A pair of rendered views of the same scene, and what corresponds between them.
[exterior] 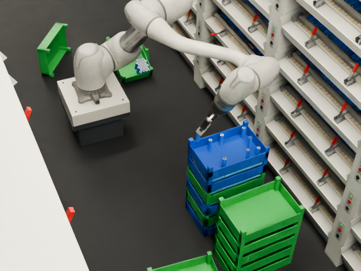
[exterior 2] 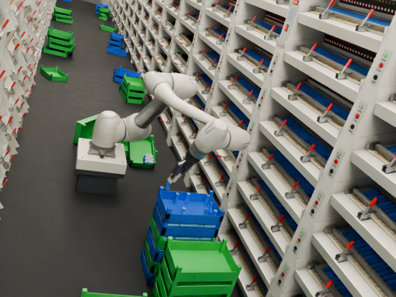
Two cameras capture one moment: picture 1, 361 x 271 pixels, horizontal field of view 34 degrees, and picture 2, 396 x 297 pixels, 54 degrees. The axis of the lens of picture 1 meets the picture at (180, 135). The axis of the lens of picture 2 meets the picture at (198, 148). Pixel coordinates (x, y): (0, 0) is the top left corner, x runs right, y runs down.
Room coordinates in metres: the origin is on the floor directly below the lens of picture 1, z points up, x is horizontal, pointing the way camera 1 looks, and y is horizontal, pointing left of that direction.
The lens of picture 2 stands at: (0.12, -0.26, 1.49)
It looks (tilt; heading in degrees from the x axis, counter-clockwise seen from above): 23 degrees down; 3
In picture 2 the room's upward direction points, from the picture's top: 17 degrees clockwise
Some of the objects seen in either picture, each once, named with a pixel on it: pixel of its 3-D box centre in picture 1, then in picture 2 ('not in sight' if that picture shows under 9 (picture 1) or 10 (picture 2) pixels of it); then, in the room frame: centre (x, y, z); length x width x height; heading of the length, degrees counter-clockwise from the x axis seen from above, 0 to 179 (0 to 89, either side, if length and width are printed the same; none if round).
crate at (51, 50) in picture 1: (55, 49); (90, 129); (3.01, 0.81, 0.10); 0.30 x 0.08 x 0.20; 167
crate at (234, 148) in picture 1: (228, 149); (190, 205); (1.83, -0.21, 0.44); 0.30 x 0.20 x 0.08; 117
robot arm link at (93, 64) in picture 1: (90, 64); (107, 128); (2.43, 0.47, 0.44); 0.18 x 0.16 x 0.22; 134
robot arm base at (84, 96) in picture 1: (92, 88); (102, 147); (2.40, 0.47, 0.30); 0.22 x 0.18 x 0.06; 21
